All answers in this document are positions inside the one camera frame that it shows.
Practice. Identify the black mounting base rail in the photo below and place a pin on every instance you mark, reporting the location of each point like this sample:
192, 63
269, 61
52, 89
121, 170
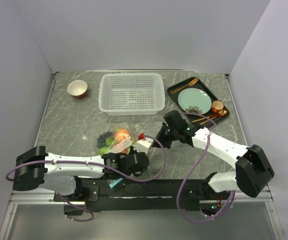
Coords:
160, 194

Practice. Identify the fake green leafy vegetable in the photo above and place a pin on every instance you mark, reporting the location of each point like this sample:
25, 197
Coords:
107, 148

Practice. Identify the copper cup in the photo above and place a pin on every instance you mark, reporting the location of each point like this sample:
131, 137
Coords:
217, 106

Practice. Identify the black rectangular tray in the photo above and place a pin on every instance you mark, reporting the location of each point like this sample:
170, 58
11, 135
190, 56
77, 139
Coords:
200, 85

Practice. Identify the clear zip top bag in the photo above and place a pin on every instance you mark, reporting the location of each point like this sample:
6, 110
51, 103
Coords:
116, 145

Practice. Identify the white perforated plastic basket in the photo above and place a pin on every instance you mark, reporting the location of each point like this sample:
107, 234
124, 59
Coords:
127, 94

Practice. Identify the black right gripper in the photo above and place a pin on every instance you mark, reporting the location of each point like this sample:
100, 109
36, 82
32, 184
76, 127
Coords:
160, 135

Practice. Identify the gold spoon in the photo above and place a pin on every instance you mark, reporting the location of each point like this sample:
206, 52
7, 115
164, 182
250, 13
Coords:
222, 113

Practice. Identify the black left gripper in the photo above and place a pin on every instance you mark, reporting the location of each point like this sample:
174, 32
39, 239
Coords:
132, 151

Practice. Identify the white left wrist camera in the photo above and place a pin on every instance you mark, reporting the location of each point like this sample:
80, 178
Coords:
143, 144

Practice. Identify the teal floral plate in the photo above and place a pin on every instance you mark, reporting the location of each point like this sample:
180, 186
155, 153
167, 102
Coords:
194, 100

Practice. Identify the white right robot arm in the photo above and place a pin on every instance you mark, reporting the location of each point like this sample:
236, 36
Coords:
252, 169

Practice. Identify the fake orange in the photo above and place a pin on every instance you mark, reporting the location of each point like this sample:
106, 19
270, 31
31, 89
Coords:
121, 135

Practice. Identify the red and white bowl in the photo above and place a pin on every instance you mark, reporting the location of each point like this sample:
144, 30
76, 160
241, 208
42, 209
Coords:
78, 89

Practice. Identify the gold fork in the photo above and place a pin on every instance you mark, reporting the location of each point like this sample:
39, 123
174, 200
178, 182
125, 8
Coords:
191, 83

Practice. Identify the fake black grapes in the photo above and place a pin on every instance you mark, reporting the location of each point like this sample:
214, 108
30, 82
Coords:
105, 139

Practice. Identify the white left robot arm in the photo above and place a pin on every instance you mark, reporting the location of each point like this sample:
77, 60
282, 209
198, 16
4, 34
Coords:
38, 169

